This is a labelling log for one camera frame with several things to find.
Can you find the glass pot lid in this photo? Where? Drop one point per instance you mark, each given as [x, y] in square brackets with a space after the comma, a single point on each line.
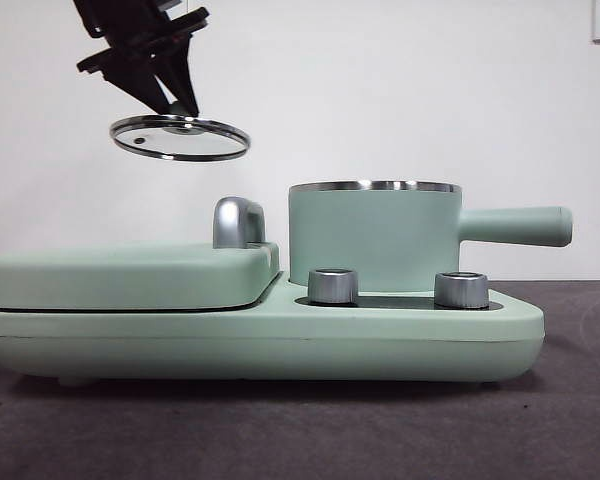
[180, 144]

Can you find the silver control knob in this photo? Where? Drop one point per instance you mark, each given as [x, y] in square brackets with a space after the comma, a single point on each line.
[461, 291]
[332, 287]

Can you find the green breakfast machine base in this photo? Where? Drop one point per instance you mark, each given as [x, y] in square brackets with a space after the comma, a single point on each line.
[230, 340]

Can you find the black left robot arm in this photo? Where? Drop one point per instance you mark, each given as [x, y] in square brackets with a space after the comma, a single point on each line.
[125, 30]

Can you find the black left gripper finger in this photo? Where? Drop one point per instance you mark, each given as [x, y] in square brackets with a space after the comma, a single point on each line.
[140, 90]
[182, 80]

